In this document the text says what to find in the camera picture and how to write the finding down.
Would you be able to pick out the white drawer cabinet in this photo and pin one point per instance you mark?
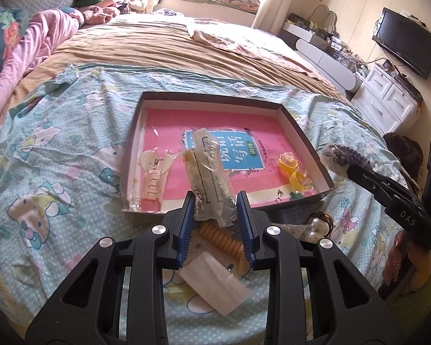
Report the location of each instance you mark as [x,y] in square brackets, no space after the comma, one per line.
[384,97]

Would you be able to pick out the beige hair claw clip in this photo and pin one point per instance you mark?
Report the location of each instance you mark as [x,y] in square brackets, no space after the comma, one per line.
[154,183]

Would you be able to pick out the person's right forearm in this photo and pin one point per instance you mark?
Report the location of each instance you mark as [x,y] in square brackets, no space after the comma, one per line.
[425,287]

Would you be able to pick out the cat print blue blanket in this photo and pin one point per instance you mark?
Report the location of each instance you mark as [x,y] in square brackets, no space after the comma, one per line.
[57,151]

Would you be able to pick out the cream curtain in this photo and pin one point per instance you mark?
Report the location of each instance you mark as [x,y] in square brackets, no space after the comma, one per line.
[276,0]

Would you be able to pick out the pearl flower hair clip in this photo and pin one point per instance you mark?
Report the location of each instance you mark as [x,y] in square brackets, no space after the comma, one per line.
[314,228]

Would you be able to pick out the person's right hand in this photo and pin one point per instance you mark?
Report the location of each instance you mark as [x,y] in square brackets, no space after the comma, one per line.
[397,258]

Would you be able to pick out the pale floral folded cloth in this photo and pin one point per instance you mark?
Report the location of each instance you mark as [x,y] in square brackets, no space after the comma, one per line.
[237,43]

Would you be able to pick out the pink quilt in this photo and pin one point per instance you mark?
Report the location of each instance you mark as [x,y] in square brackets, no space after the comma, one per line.
[39,39]

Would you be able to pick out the white earring card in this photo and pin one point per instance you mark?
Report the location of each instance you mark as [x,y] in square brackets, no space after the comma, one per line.
[215,282]

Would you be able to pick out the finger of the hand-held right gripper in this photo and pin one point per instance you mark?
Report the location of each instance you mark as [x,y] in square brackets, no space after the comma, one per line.
[377,187]

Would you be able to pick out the brown cardboard tray box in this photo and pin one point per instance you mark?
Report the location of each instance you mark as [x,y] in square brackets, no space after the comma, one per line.
[208,97]

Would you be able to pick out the dark brown fuzzy object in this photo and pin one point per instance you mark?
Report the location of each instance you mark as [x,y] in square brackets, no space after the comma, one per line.
[404,151]

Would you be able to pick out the hair comb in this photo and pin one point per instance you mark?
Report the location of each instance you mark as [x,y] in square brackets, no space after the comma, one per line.
[208,172]

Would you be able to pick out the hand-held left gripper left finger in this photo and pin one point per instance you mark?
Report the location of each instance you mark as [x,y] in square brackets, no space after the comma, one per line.
[186,230]

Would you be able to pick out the orange spiral hair clip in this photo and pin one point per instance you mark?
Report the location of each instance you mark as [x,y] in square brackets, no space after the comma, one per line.
[222,241]

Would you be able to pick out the patterned blanket on windowsill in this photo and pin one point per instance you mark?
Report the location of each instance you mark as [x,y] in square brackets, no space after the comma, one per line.
[240,1]

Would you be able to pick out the pink fuzzy garment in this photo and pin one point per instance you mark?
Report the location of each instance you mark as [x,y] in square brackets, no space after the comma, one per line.
[100,14]

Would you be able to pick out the tan bedsheet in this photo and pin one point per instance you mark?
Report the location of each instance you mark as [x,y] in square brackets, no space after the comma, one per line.
[147,39]

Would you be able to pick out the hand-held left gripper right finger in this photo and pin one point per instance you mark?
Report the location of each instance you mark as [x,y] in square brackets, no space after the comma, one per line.
[245,230]

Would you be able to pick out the black flat television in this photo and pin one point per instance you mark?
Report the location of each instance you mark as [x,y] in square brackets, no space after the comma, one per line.
[404,41]

